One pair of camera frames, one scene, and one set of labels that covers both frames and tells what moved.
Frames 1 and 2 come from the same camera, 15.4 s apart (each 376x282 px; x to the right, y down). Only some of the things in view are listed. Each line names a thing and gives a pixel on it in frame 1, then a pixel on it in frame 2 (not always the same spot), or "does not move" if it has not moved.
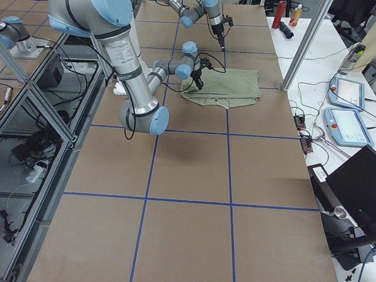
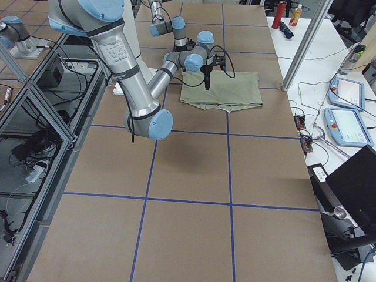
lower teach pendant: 346,127 does not move
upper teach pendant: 346,93 does not move
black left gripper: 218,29 -> 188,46
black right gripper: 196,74 -> 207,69
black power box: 53,74 does not move
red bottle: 279,14 does not move
